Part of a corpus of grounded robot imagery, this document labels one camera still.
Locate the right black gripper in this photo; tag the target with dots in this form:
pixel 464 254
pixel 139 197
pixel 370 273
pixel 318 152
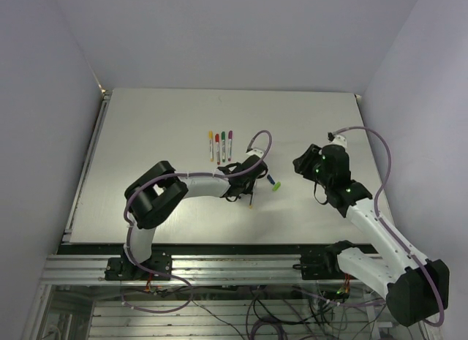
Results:
pixel 303 164

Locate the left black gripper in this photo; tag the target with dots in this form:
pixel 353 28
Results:
pixel 248 189

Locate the blue pen cap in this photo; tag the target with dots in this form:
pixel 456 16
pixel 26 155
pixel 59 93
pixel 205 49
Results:
pixel 271 180

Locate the pink marker pen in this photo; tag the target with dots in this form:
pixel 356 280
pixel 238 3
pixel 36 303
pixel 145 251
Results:
pixel 229 149

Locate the green marker pen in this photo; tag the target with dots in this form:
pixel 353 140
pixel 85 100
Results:
pixel 223 145

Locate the red marker pen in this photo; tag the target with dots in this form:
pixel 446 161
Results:
pixel 217 152

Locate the yellow marker pen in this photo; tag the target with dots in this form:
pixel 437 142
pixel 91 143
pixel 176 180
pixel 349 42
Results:
pixel 211 145

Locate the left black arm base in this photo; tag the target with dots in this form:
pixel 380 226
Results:
pixel 121 269

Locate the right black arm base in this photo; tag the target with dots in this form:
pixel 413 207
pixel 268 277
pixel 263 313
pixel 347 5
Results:
pixel 323 263

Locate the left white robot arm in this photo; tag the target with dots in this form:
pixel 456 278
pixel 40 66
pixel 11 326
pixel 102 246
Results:
pixel 155 195

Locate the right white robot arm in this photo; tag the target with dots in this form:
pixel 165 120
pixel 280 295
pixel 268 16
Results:
pixel 413 287

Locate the light green pen cap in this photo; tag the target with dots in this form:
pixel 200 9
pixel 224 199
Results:
pixel 276 186

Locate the aluminium table edge rail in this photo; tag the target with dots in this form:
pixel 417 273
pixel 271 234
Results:
pixel 67 234

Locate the aluminium frame rail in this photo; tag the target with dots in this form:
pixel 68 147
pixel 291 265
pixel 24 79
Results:
pixel 219 270

